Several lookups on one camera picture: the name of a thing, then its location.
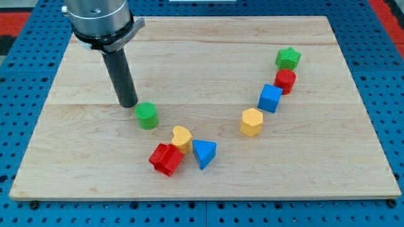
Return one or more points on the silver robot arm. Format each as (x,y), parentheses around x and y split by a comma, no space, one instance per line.
(102,25)

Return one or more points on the yellow hexagon block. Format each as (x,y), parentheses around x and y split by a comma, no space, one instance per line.
(252,122)

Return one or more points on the blue cube block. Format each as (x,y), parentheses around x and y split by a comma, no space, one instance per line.
(269,98)

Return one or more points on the wooden board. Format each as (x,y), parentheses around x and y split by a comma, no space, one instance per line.
(202,73)

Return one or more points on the yellow heart block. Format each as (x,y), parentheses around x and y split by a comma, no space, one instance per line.
(182,139)

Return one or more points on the blue triangle block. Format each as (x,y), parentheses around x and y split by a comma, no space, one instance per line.
(204,152)

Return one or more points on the green cylinder block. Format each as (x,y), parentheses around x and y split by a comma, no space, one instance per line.
(146,114)

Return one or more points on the red cross-shaped block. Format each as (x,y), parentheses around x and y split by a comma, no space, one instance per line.
(166,158)

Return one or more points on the red cylinder block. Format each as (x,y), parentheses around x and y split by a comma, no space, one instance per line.
(285,79)

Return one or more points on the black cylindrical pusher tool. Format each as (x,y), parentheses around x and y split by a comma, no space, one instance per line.
(120,75)

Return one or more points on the green star block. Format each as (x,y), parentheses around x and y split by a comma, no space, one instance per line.
(287,58)

